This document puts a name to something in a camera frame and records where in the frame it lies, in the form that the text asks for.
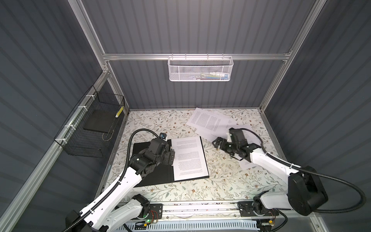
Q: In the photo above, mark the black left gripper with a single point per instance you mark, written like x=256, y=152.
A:
x=166, y=155

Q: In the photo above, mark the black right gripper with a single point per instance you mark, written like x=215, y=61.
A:
x=219, y=139

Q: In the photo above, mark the printed paper sheet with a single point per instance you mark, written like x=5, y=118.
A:
x=246, y=165
x=250, y=137
x=189, y=160
x=210, y=125

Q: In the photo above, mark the red folder black inside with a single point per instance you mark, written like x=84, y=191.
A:
x=163, y=174

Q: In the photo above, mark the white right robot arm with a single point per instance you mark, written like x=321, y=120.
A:
x=305, y=192

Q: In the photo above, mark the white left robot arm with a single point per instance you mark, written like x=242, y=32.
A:
x=102, y=215

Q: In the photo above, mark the printed paper sheet back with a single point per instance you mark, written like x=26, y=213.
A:
x=210, y=125

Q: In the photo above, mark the floral patterned table mat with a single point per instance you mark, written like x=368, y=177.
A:
x=227, y=180

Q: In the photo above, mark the yellow green marker pen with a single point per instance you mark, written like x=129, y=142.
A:
x=119, y=112

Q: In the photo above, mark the pens in white basket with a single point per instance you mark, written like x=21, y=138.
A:
x=219, y=76

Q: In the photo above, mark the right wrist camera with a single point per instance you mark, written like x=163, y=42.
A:
x=237, y=136

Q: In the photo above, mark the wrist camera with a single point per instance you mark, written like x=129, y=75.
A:
x=163, y=136
x=237, y=136

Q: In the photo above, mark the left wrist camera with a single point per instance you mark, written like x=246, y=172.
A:
x=163, y=136

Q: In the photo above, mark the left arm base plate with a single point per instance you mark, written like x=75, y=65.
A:
x=151, y=212

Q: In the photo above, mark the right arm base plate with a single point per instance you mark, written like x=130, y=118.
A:
x=246, y=209

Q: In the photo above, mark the white wire mesh basket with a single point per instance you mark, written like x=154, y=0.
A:
x=182, y=67

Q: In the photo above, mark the white ventilated front rail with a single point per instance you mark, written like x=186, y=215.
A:
x=195, y=226

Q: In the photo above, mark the black wire basket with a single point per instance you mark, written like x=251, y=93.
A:
x=92, y=129

